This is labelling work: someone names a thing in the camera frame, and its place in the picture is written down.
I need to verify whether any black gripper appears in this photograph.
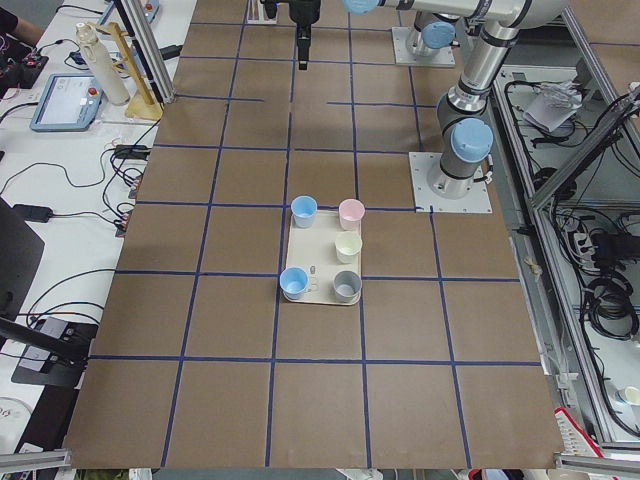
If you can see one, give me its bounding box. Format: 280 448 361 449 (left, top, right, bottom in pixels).
289 0 320 70

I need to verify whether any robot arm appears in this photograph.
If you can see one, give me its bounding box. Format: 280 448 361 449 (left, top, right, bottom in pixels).
343 0 568 120
406 11 459 57

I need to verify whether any blue plastic cup far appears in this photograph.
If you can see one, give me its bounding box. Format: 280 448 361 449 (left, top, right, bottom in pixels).
291 195 318 229

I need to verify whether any blue plastic cup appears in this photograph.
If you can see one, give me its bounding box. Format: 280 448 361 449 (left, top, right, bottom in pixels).
279 267 309 301
291 195 318 229

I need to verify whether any pink plastic cup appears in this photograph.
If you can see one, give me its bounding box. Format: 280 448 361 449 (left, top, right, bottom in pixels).
338 199 366 231

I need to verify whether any pale green plastic cup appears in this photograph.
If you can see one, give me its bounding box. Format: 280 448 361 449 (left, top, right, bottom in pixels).
334 231 363 264

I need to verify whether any blue plastic cup near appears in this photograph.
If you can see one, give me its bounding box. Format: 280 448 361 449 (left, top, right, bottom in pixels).
279 267 309 301

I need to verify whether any grey plastic cup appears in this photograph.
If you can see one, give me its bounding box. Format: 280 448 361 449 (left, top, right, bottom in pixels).
333 270 362 304

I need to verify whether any wooden mug tree stand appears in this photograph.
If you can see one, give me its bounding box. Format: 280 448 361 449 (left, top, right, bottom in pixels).
96 22 163 121

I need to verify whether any beige water bottle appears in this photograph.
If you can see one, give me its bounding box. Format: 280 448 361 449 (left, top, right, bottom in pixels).
76 22 130 106

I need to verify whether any cream serving tray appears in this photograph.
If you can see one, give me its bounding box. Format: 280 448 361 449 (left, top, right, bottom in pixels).
284 210 361 306

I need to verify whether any blue teach pendant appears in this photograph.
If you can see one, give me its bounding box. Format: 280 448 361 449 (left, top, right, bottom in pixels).
30 74 103 132

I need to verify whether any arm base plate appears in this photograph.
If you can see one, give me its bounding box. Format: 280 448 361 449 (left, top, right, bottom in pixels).
392 27 455 68
409 152 493 214

